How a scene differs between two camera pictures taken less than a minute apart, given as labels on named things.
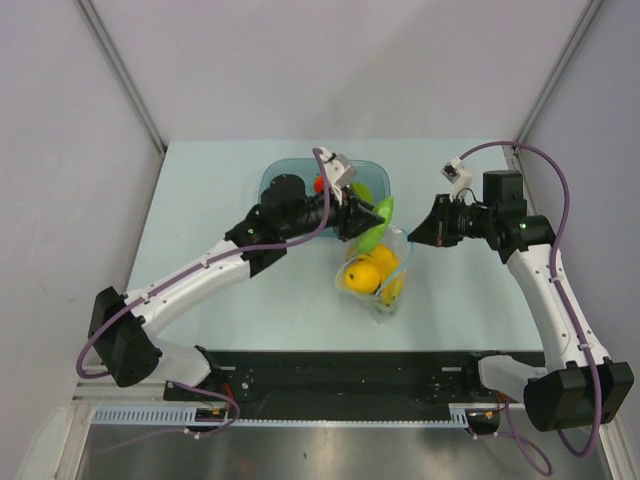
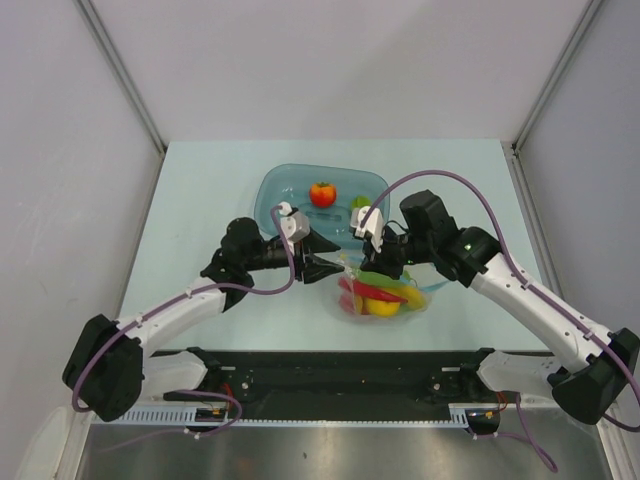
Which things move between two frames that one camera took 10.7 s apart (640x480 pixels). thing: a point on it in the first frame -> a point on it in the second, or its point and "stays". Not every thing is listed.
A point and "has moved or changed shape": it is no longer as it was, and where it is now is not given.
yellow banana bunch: (374, 273) -> (416, 299)
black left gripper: (352, 216) -> (313, 267)
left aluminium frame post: (119, 69) stays
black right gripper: (436, 228) -> (380, 263)
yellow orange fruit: (362, 277) -> (383, 309)
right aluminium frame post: (589, 14) stays
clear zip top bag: (374, 270) has moved or changed shape
